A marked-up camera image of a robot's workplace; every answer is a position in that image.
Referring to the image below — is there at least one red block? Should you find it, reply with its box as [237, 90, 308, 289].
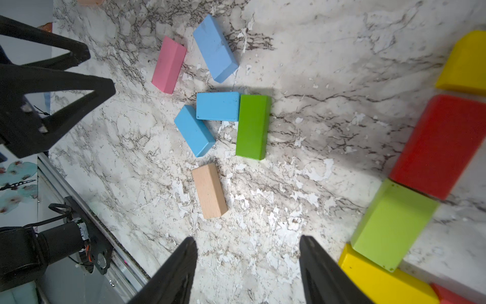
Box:
[389, 94, 485, 200]
[430, 283, 475, 304]

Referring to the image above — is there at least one dark green block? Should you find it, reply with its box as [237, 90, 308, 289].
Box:
[235, 95, 272, 160]

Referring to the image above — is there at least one yellow block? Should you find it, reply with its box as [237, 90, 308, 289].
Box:
[338, 244, 440, 303]
[435, 30, 485, 96]

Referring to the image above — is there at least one blue block lower left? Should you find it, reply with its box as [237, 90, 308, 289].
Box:
[175, 105, 216, 158]

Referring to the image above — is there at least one pink block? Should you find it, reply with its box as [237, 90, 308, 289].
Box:
[151, 36, 187, 94]

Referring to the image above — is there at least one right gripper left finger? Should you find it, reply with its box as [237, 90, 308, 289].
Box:
[129, 237, 197, 304]

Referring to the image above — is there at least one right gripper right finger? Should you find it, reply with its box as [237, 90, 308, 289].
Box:
[299, 235, 372, 304]

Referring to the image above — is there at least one natural wood block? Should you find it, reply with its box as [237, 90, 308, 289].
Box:
[192, 163, 228, 219]

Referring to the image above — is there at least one lime green block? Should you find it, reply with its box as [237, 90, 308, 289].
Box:
[351, 179, 439, 272]

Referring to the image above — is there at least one light blue block middle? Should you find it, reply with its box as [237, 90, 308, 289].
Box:
[196, 92, 240, 122]

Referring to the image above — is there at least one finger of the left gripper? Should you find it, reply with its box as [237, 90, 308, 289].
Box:
[0, 62, 117, 160]
[1, 16, 91, 70]

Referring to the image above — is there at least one light blue block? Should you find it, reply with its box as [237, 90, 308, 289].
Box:
[196, 92, 240, 122]
[193, 14, 239, 83]

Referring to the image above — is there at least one light blue block upper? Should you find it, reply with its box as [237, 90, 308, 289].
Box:
[193, 14, 239, 83]

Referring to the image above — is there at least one pink plastic scoop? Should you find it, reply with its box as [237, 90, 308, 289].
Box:
[77, 0, 105, 6]

